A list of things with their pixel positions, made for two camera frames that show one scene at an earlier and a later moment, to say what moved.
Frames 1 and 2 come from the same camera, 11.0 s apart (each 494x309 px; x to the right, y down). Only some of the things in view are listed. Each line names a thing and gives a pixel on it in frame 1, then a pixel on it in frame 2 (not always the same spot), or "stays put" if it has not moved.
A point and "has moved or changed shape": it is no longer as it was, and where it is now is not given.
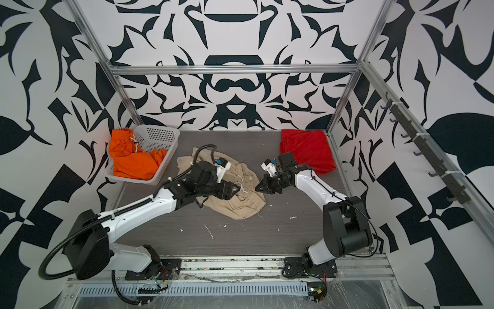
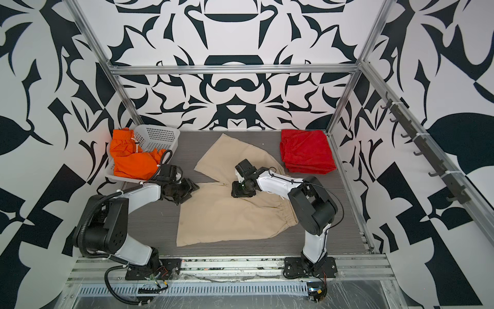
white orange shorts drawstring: (136, 142) stays put
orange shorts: (129, 161) stays put
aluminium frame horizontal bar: (233, 69) stays put
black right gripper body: (278, 183) -> (243, 188)
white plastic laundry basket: (163, 138) stays put
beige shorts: (246, 203) has moved or changed shape
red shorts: (310, 147) stays put
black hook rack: (412, 131) stays put
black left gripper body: (211, 189) -> (182, 190)
